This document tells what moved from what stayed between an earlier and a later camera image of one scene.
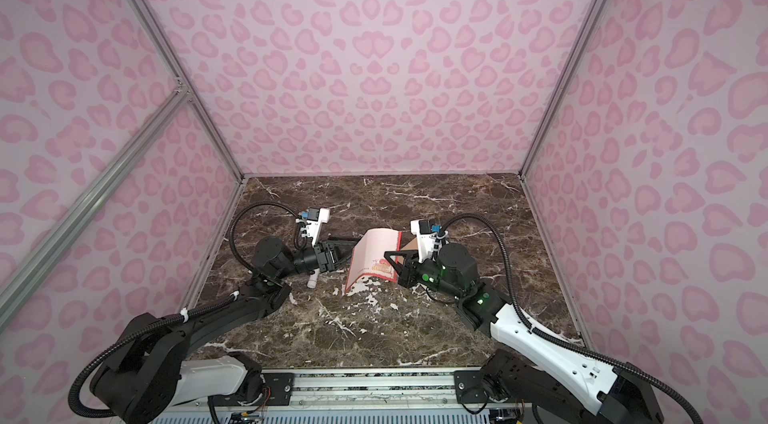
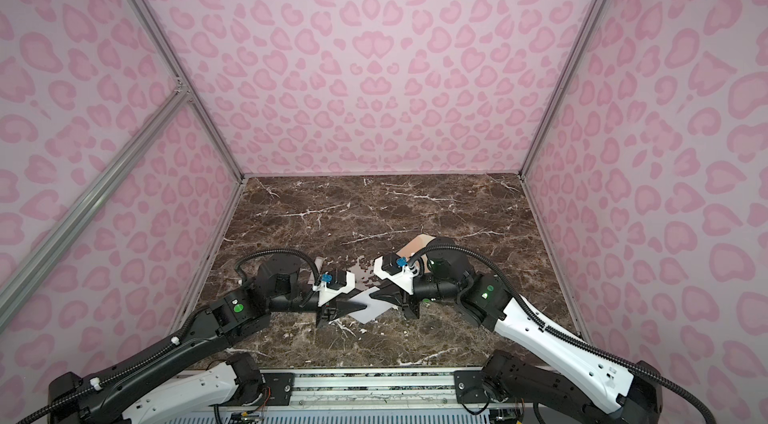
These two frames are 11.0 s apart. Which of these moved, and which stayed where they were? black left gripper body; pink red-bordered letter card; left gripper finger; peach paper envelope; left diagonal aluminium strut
Moved: pink red-bordered letter card; left gripper finger; black left gripper body
Stayed: peach paper envelope; left diagonal aluminium strut
